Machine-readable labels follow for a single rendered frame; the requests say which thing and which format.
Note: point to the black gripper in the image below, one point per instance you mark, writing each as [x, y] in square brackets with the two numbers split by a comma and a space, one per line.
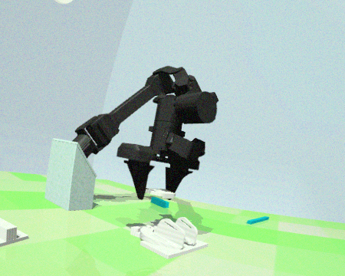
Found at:
[139, 158]

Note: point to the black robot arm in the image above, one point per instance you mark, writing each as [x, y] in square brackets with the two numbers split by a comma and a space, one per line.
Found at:
[188, 105]

